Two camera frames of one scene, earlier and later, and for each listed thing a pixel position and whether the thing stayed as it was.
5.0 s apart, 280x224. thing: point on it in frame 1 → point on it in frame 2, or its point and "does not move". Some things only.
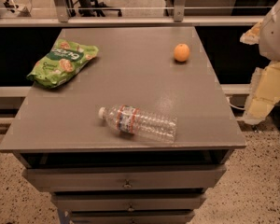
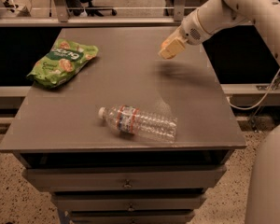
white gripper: [276, 36] → [191, 31]
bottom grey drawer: [131, 217] does not move
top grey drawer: [123, 178] does not move
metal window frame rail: [60, 16] does not move
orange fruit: [181, 52] → [164, 44]
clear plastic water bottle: [134, 120] does not move
